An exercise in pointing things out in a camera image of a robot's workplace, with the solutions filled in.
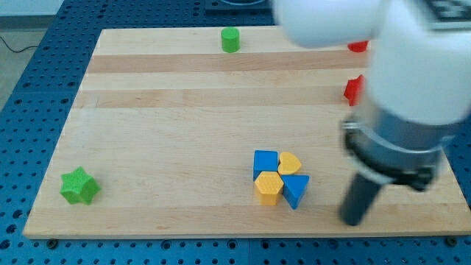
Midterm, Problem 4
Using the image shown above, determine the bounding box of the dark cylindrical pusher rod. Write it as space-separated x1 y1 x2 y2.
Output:
339 173 383 226

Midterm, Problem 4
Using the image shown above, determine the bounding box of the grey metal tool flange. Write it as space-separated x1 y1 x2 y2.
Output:
341 98 455 191

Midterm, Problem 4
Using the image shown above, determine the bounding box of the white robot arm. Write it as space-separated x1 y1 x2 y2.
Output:
272 1 470 225

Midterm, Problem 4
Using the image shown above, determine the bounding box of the red star block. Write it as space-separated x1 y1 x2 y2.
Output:
344 74 365 106

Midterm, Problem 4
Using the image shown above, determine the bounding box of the green star block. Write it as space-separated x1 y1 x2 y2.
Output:
60 166 101 205

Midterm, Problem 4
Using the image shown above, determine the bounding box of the blue triangle block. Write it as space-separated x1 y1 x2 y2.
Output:
281 174 310 210

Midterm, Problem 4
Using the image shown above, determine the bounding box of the yellow heart block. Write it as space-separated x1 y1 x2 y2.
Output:
277 152 302 175

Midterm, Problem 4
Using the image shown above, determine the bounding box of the yellow hexagon block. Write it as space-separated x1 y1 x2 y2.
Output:
254 172 284 206

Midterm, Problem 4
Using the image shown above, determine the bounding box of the blue cube block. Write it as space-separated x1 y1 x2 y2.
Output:
252 150 278 181

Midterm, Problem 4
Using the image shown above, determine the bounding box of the red block at edge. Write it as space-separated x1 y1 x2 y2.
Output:
347 40 369 53

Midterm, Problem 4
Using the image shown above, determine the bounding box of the wooden board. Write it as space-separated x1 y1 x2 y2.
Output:
23 26 470 239

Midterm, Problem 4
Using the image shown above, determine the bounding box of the green cylinder block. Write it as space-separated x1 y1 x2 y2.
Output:
220 26 240 53

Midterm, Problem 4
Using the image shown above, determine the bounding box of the black cable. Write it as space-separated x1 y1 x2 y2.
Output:
0 35 40 54

